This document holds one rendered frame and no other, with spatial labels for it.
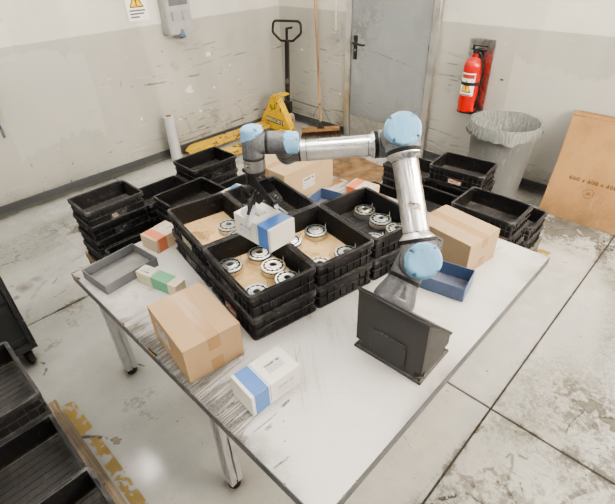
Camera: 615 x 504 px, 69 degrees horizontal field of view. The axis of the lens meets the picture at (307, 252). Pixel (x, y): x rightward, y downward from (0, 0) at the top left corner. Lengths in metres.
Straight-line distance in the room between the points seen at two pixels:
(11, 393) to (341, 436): 1.37
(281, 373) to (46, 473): 0.98
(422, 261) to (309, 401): 0.59
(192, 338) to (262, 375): 0.27
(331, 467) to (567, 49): 3.62
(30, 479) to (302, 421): 1.05
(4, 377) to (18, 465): 0.39
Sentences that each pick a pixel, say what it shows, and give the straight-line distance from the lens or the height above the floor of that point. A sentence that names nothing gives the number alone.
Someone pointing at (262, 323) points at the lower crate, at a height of 0.78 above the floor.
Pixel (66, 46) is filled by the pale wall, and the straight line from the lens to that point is 4.69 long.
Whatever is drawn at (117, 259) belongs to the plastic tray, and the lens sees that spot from 2.35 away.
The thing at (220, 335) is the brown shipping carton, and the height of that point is 0.85.
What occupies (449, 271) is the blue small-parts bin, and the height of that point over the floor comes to 0.72.
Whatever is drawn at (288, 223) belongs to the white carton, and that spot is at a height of 1.13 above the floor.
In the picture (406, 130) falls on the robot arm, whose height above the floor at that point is 1.46.
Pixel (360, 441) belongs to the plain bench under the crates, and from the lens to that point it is 1.48.
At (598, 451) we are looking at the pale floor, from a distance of 2.60.
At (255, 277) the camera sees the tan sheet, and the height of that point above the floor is 0.83.
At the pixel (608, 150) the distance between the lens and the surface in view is 4.15.
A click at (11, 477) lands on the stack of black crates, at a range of 2.12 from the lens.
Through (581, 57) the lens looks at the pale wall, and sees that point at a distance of 4.25.
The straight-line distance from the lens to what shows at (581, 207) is 4.22.
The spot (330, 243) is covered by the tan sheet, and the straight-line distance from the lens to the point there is 2.01.
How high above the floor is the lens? 1.96
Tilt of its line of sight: 35 degrees down
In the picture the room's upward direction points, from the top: 2 degrees counter-clockwise
